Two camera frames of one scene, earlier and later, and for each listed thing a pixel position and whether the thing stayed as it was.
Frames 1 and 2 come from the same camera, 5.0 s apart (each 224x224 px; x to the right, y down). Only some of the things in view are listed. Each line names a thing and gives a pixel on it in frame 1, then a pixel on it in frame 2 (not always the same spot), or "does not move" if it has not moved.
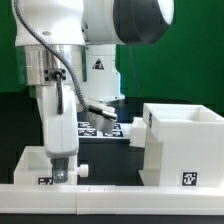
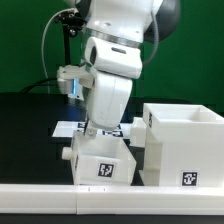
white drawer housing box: (184, 146) does not move
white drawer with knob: (34, 167) -> (101, 160)
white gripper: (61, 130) -> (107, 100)
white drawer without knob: (138, 133) does not move
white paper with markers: (86, 131) does not move
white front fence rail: (111, 199) does not move
